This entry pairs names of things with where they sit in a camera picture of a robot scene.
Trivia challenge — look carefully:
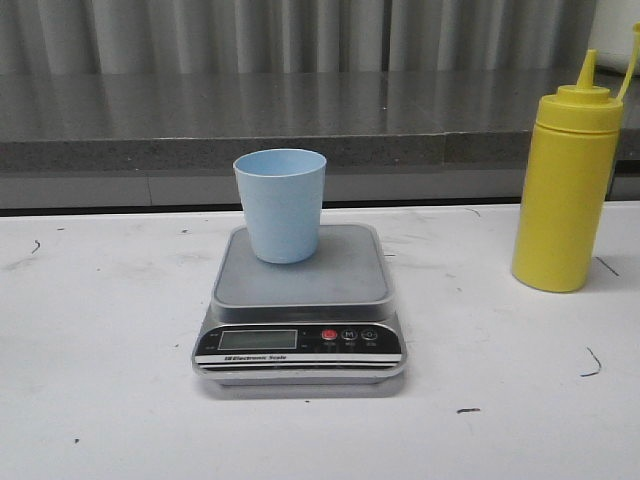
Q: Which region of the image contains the yellow squeeze bottle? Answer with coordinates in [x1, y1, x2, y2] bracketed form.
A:
[511, 46, 639, 293]

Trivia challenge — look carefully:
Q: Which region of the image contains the light blue plastic cup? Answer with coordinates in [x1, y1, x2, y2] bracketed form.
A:
[233, 149, 327, 264]

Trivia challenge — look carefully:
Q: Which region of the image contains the white object in background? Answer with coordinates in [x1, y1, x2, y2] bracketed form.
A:
[596, 36, 634, 75]

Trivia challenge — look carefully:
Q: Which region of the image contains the silver electronic kitchen scale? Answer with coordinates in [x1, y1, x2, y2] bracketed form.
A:
[192, 224, 407, 397]

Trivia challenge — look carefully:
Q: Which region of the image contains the grey stone counter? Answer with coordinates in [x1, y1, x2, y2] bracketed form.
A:
[0, 68, 640, 210]

